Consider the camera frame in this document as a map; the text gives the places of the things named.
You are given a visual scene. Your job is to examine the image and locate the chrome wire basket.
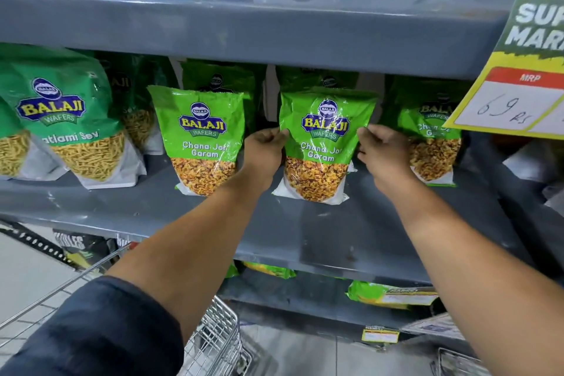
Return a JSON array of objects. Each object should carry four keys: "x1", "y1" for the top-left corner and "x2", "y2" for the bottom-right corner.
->
[{"x1": 433, "y1": 347, "x2": 491, "y2": 376}]

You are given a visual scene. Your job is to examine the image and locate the green yellow offer sign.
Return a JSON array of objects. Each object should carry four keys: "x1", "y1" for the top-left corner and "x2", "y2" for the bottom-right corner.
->
[{"x1": 442, "y1": 0, "x2": 564, "y2": 141}]

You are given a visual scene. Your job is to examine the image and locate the person's left forearm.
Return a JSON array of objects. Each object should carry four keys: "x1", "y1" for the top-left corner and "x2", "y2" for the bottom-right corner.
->
[{"x1": 105, "y1": 177, "x2": 276, "y2": 344}]

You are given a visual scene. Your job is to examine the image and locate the person's right forearm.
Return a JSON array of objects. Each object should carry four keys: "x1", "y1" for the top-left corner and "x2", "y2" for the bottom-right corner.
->
[{"x1": 381, "y1": 177, "x2": 564, "y2": 376}]

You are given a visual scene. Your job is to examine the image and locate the person's right hand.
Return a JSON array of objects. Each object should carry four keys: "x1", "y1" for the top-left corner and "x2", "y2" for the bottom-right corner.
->
[{"x1": 355, "y1": 123, "x2": 416, "y2": 201}]

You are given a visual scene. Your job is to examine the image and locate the grey metal shelf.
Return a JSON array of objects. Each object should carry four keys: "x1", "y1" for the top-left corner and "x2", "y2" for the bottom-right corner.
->
[{"x1": 0, "y1": 0, "x2": 564, "y2": 345}]

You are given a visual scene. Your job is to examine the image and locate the black snack packet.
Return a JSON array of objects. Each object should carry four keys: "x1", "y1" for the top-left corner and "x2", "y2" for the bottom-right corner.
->
[{"x1": 52, "y1": 229, "x2": 112, "y2": 271}]

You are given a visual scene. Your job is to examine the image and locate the dark blue left sleeve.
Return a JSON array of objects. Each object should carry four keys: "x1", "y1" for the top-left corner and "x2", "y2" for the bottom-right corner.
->
[{"x1": 0, "y1": 275, "x2": 186, "y2": 376}]

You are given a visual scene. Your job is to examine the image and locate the red white blue sign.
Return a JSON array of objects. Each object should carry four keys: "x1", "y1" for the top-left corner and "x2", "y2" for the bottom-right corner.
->
[{"x1": 399, "y1": 313, "x2": 466, "y2": 341}]

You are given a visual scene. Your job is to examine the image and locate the chrome wire shopping cart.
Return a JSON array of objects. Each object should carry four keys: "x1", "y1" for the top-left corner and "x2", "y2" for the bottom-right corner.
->
[{"x1": 0, "y1": 242, "x2": 253, "y2": 376}]

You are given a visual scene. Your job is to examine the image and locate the lime green chips packet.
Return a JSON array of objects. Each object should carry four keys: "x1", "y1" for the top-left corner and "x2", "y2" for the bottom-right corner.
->
[
  {"x1": 241, "y1": 260, "x2": 297, "y2": 280},
  {"x1": 347, "y1": 280, "x2": 437, "y2": 311}
]

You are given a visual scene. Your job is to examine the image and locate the person's left hand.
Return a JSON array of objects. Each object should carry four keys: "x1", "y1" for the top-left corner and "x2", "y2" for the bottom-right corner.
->
[{"x1": 240, "y1": 126, "x2": 291, "y2": 194}]

